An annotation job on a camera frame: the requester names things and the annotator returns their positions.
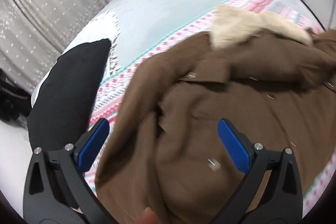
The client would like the brown jacket with fur collar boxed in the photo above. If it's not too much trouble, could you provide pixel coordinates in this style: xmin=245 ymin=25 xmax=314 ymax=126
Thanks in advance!
xmin=95 ymin=5 xmax=335 ymax=223

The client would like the black garment on bed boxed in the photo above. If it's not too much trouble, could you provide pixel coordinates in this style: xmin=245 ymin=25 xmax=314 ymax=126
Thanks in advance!
xmin=27 ymin=39 xmax=111 ymax=151

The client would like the grey dotted curtain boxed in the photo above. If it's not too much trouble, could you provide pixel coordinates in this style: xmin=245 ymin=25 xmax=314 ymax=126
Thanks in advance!
xmin=1 ymin=0 xmax=108 ymax=92

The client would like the person's left hand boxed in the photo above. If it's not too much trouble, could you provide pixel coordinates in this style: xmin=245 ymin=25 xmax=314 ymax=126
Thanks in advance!
xmin=138 ymin=207 xmax=159 ymax=224

